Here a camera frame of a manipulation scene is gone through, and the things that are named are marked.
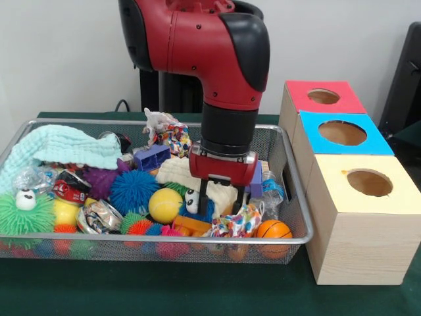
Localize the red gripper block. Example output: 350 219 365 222
188 141 259 215

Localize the purple plastic toy block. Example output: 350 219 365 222
245 161 264 200

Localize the cream yellow cloth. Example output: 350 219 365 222
155 157 238 218

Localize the smooth yellow ball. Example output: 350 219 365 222
148 188 184 224

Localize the plain blue spiky ball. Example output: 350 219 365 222
110 170 162 217

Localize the shallow metal mesh bin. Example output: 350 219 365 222
0 118 314 266

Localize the wooden box with three holes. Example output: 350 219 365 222
278 80 421 286

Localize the crushed clear water bottle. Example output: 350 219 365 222
261 171 285 218

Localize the orange toy basketball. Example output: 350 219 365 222
253 219 293 239

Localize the dark green table cloth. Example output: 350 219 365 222
0 111 421 316
387 126 421 159

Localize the crushed silver drink can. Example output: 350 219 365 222
76 199 124 234

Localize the mint green cloth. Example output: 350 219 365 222
0 124 122 195

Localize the green spiky ball with eyes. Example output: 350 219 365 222
0 189 55 244

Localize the black upright panel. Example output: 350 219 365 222
378 22 421 132

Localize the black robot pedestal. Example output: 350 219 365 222
133 0 264 115

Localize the black power cable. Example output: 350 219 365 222
114 98 133 113

